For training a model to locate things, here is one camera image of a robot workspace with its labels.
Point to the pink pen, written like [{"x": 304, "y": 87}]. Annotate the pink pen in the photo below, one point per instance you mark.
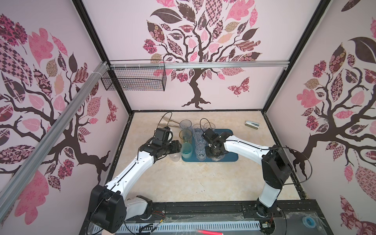
[{"x": 204, "y": 232}]

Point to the teal dotted plastic cup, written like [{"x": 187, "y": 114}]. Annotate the teal dotted plastic cup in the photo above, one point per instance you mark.
[{"x": 186, "y": 150}]

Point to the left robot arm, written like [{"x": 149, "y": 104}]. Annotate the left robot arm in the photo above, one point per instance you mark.
[{"x": 108, "y": 207}]

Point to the tall frosted blue cup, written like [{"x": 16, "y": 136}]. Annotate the tall frosted blue cup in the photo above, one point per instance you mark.
[{"x": 186, "y": 124}]

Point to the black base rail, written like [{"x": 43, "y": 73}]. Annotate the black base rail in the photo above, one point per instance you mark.
[{"x": 248, "y": 209}]

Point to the small white black device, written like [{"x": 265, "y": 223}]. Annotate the small white black device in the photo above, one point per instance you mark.
[{"x": 252, "y": 124}]

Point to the black wire basket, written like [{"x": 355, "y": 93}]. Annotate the black wire basket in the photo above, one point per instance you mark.
[{"x": 135, "y": 75}]

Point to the blue tape roll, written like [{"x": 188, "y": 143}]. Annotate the blue tape roll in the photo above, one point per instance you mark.
[{"x": 309, "y": 222}]

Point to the teal plastic tray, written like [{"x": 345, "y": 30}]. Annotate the teal plastic tray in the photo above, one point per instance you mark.
[{"x": 229, "y": 157}]

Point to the white slotted cable duct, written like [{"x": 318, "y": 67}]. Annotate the white slotted cable duct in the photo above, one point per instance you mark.
[{"x": 187, "y": 227}]

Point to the aluminium rail back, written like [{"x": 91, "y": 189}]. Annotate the aluminium rail back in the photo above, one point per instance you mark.
[{"x": 202, "y": 65}]

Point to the metal tongs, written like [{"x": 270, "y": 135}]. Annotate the metal tongs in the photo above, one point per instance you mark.
[{"x": 172, "y": 123}]

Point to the clear ribbed short glass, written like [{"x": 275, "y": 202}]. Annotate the clear ribbed short glass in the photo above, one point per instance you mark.
[{"x": 209, "y": 125}]

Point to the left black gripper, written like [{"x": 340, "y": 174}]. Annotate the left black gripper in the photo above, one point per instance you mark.
[{"x": 176, "y": 148}]

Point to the yellow transparent cup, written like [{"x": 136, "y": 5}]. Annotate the yellow transparent cup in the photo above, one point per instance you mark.
[{"x": 186, "y": 136}]

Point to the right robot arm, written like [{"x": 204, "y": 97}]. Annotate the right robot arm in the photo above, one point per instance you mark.
[{"x": 275, "y": 165}]

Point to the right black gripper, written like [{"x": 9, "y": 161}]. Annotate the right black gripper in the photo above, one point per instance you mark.
[{"x": 210, "y": 151}]

